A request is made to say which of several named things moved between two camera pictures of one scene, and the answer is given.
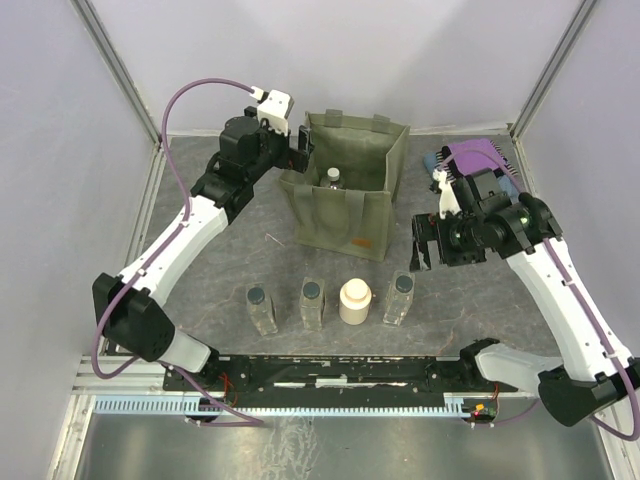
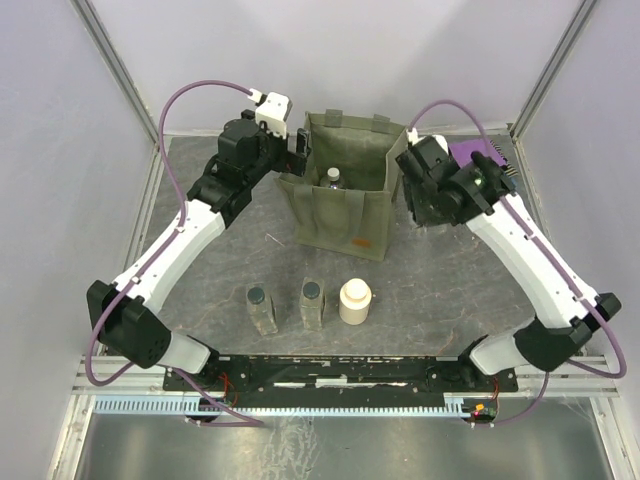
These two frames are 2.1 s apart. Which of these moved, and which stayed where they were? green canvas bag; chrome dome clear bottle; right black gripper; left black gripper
Moved: right black gripper
Stayed: left black gripper; chrome dome clear bottle; green canvas bag
